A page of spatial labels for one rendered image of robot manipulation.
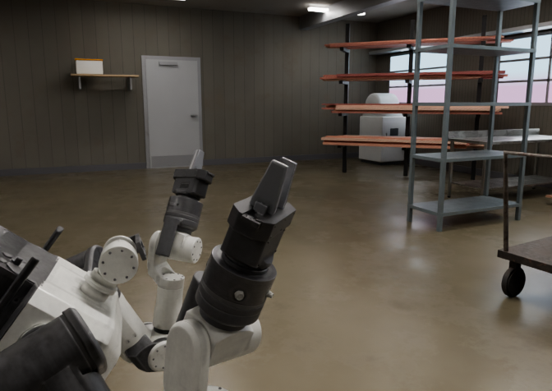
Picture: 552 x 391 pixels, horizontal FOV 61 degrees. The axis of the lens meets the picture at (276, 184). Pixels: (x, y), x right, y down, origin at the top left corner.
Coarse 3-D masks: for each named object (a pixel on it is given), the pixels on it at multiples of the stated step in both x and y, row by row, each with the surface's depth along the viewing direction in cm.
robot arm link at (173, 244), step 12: (168, 216) 113; (180, 216) 116; (168, 228) 113; (180, 228) 116; (192, 228) 118; (168, 240) 112; (180, 240) 115; (192, 240) 115; (156, 252) 112; (168, 252) 112; (180, 252) 114; (192, 252) 114
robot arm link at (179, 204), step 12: (192, 168) 120; (180, 180) 122; (192, 180) 119; (204, 180) 119; (180, 192) 119; (192, 192) 118; (204, 192) 120; (168, 204) 119; (180, 204) 117; (192, 204) 117; (192, 216) 117
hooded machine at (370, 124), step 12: (372, 96) 980; (384, 96) 974; (396, 96) 990; (360, 120) 1016; (372, 120) 979; (384, 120) 954; (396, 120) 968; (360, 132) 1020; (372, 132) 983; (384, 132) 959; (396, 132) 972; (360, 156) 1026; (372, 156) 989; (384, 156) 968; (396, 156) 982
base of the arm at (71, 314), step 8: (64, 312) 64; (72, 312) 64; (64, 320) 63; (72, 320) 63; (80, 320) 63; (72, 328) 62; (80, 328) 62; (88, 328) 63; (80, 336) 62; (88, 336) 62; (80, 344) 62; (88, 344) 62; (96, 344) 63; (88, 352) 62; (96, 352) 63; (88, 360) 62; (96, 360) 63; (104, 360) 64; (96, 368) 65; (104, 368) 67
